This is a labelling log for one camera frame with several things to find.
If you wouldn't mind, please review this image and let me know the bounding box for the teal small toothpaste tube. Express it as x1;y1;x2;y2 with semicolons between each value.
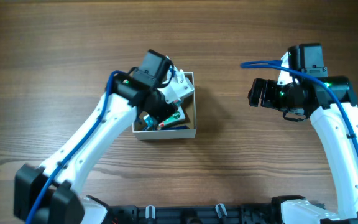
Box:
143;114;158;131

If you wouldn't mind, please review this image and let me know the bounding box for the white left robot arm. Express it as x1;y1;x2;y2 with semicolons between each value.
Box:
13;79;194;223

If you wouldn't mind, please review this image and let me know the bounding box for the blue disposable razor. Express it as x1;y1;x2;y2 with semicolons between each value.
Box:
163;125;189;131

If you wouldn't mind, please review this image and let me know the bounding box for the white cardboard box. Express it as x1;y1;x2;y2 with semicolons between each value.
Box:
132;72;197;141

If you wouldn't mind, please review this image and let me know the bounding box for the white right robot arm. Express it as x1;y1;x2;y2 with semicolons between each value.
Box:
248;77;358;223

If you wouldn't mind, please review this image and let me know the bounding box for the green soap box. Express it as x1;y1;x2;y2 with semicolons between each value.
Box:
158;106;186;128

